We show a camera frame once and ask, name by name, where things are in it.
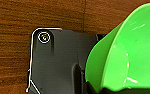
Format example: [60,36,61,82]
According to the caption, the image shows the green bowl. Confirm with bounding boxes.
[85,2,150,94]

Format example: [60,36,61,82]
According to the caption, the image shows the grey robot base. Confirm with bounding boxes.
[25,27,109,94]

